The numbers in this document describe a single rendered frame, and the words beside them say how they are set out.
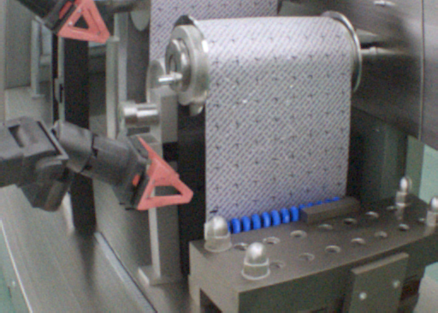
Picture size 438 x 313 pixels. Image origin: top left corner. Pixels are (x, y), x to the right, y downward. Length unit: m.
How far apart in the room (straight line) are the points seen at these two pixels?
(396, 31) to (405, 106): 0.12
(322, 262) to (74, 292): 0.41
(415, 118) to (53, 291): 0.65
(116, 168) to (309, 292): 0.30
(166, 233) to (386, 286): 0.37
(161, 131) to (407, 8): 0.43
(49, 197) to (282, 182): 0.35
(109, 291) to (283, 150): 0.35
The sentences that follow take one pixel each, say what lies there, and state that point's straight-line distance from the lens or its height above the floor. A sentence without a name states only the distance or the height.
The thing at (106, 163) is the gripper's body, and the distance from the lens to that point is 0.92.
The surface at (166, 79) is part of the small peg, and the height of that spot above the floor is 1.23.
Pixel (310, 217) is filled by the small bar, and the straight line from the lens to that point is 1.05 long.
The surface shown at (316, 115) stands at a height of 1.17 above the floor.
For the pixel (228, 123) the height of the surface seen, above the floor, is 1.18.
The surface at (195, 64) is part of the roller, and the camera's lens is 0.98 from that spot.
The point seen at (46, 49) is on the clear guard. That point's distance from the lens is 1.97.
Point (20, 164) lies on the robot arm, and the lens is 0.84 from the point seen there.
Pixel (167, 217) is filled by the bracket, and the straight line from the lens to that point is 1.11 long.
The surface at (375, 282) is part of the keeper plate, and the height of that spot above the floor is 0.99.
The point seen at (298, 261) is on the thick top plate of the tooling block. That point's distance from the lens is 0.95.
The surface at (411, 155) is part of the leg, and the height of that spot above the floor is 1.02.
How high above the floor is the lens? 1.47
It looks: 19 degrees down
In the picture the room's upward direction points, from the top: straight up
